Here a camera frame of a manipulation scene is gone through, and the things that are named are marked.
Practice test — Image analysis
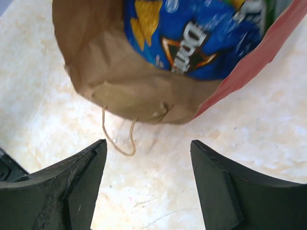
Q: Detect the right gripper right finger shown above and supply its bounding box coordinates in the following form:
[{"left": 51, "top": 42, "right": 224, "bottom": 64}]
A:
[{"left": 190, "top": 140, "right": 307, "bottom": 230}]

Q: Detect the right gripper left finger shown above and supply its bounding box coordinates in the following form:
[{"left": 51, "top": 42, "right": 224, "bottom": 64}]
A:
[{"left": 0, "top": 139, "right": 107, "bottom": 230}]

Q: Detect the red brown paper bag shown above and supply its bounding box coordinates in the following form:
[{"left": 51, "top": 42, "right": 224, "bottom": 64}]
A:
[{"left": 52, "top": 0, "right": 307, "bottom": 124}]

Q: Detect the blue Doritos chip bag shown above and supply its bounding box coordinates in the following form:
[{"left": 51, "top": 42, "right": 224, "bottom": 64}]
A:
[{"left": 123, "top": 0, "right": 266, "bottom": 81}]

